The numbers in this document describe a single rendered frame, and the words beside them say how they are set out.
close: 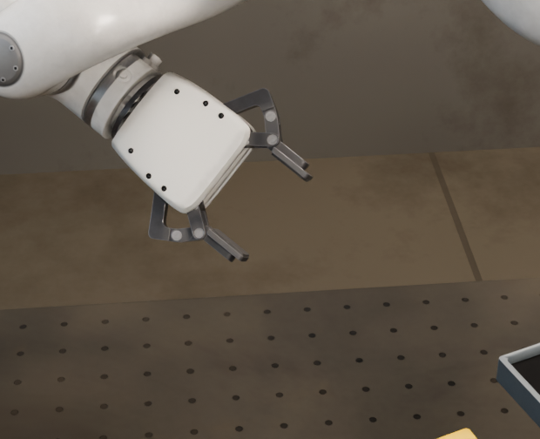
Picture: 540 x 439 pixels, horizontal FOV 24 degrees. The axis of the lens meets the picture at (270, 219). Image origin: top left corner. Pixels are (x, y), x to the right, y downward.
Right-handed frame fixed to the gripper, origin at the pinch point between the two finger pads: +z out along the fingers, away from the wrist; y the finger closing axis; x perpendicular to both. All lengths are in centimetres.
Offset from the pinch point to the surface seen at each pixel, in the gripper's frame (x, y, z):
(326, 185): -192, -1, -21
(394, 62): -190, -34, -26
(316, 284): -161, 16, -5
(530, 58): -198, -56, -2
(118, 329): -38.2, 25.2, -11.0
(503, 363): 30.6, -3.9, 22.1
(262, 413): -29.4, 20.0, 9.4
